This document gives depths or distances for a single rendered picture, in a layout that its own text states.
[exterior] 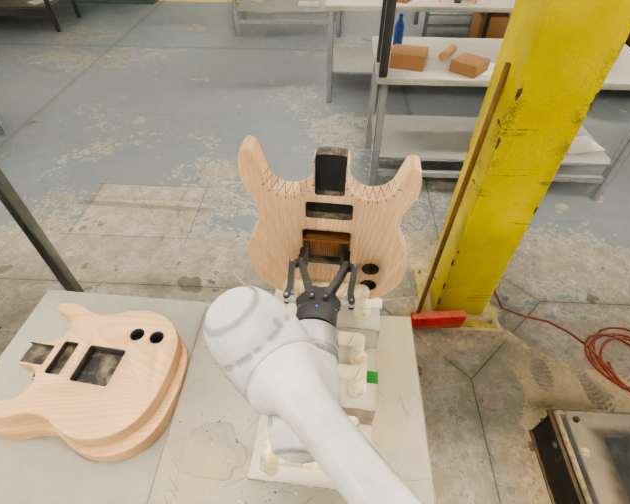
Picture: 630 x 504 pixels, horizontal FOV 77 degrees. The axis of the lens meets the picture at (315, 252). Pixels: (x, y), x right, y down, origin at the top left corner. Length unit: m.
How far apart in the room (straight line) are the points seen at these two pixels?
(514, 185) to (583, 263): 1.38
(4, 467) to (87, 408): 0.23
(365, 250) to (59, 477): 0.87
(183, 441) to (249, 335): 0.65
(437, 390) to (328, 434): 1.77
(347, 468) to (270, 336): 0.16
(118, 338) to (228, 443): 0.41
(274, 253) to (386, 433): 0.51
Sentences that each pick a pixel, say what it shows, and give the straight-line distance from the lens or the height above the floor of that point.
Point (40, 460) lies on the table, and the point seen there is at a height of 0.90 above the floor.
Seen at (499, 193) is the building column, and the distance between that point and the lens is 1.83.
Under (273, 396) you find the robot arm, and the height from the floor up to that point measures 1.49.
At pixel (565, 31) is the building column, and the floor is 1.51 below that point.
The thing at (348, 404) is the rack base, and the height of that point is 1.02.
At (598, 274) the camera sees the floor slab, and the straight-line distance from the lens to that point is 3.09.
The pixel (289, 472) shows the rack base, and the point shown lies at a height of 0.94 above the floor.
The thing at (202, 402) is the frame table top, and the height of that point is 0.93.
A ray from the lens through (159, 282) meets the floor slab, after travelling 2.65.
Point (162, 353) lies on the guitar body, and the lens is 1.13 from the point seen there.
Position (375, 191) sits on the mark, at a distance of 0.77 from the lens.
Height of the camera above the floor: 1.91
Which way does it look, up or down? 46 degrees down
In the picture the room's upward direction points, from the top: straight up
